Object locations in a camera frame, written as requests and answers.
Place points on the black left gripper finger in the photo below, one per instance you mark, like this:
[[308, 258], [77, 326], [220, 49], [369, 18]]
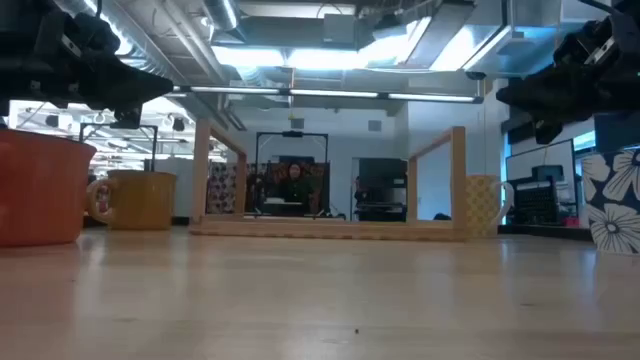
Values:
[[126, 119], [125, 85]]

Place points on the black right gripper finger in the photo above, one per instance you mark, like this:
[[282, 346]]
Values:
[[546, 131], [555, 95]]

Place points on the cream yellow patterned mug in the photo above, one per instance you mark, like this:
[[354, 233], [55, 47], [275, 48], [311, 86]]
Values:
[[482, 205]]

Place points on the navy white floral mug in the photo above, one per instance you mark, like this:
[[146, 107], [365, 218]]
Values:
[[617, 205]]

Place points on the black shelf unit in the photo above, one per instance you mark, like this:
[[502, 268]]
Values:
[[542, 202]]

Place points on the amber yellow mug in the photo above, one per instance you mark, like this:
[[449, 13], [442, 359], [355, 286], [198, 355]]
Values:
[[142, 200]]

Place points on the ceiling light tube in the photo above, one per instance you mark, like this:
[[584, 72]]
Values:
[[430, 97], [334, 93], [235, 90]]

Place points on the orange ceramic mug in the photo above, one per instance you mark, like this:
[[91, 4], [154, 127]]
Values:
[[40, 190]]

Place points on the patterned cloth backdrop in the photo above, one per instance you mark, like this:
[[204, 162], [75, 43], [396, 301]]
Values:
[[220, 187]]

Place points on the dark cabinet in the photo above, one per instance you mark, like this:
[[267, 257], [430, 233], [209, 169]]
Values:
[[382, 182]]

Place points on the person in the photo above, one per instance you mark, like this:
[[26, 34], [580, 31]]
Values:
[[295, 189]]

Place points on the wooden slatted mug rack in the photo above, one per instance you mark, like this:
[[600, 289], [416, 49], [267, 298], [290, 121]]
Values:
[[325, 229]]

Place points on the corrugated silver air duct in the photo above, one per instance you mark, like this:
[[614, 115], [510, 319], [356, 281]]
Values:
[[150, 45]]

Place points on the rectangular metal air duct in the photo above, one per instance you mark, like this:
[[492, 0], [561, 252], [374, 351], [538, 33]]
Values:
[[450, 35]]

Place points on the black metal rig frame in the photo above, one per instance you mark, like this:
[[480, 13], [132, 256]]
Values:
[[292, 134]]

